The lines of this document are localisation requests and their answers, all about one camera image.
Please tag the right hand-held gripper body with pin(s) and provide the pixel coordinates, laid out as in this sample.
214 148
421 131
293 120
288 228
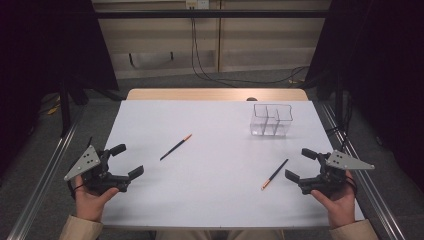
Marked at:
333 176

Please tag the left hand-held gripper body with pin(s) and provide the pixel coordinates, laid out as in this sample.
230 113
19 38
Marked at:
85 163

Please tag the dark blue pen orange end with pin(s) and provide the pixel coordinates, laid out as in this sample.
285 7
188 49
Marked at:
175 147
275 174

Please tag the clear plastic pen holder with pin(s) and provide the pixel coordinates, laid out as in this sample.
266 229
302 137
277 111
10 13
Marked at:
270 121

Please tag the person's right hand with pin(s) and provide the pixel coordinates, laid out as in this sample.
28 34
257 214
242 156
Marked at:
340 206

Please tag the person's left hand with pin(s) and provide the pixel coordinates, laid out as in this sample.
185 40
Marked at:
88 203

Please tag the small black strip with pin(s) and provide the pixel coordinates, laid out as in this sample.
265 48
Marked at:
89 142

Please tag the black metal stand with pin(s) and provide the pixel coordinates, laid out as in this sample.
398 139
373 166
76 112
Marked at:
65 110

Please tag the white table cover sheet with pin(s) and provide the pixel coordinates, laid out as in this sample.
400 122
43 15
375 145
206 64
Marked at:
216 186

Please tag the wooden table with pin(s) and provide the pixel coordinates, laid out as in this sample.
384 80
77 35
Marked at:
200 94

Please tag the black curtain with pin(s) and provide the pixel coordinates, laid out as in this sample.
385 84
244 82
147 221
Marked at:
383 66
40 50

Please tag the black horizontal bar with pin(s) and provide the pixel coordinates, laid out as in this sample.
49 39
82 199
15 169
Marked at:
206 14

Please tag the aluminium rail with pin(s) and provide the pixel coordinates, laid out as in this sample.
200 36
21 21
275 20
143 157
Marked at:
376 196
43 180

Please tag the black wall hook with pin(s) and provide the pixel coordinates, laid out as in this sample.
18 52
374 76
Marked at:
172 56
131 59

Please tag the white wall socket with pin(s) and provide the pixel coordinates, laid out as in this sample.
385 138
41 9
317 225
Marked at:
197 4

